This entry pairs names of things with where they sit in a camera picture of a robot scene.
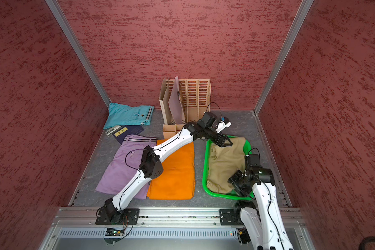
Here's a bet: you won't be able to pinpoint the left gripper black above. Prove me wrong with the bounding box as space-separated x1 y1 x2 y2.
203 125 233 148

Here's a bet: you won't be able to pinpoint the beige long pants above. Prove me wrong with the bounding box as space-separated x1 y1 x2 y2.
206 137 246 194

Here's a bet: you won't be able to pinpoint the green plastic basket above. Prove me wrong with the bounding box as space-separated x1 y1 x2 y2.
202 136 252 201

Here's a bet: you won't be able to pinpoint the orange cloth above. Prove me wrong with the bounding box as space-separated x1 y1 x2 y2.
147 143 196 201

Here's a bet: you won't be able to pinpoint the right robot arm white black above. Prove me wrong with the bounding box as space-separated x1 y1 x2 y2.
228 167 294 250

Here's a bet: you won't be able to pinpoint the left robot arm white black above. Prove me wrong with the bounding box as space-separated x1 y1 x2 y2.
95 111 233 226

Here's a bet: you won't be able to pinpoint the folded purple shorts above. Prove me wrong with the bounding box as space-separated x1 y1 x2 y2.
95 135 157 195

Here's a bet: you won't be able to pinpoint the folded teal shirt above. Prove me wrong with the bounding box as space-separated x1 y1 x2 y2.
103 103 155 130

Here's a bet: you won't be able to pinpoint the beige desk file organizer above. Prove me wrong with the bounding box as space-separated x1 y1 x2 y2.
162 79 211 139

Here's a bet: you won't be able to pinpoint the lilac paper folder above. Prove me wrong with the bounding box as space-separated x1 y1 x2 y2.
168 76 185 124

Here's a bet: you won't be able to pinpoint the cardboard sheet in organizer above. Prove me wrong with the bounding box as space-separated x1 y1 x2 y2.
159 78 172 125

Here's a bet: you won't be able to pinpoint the dark blue book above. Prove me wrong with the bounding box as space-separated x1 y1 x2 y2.
105 125 144 144

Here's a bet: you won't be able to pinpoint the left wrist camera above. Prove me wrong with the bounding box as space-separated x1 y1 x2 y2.
216 117 232 133

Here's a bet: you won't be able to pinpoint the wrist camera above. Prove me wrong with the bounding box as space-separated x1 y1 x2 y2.
244 154 262 171
216 117 232 133

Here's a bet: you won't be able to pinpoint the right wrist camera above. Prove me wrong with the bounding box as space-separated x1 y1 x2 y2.
244 154 262 171

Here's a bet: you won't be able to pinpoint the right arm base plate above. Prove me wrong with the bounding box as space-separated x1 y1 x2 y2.
219 208 244 226

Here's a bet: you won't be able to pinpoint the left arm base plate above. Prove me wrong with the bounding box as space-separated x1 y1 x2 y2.
95 207 140 226

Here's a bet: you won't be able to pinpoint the black hose bottom corner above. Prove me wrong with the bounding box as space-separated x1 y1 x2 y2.
358 236 375 250

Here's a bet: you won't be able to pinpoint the right aluminium corner post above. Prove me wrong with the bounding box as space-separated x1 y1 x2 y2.
254 0 314 116

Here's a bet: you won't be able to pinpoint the aluminium corner post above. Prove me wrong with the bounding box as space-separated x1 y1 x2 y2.
254 0 314 116
45 0 111 107

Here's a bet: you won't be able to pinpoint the left aluminium corner post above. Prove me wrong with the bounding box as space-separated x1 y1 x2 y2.
45 0 111 107

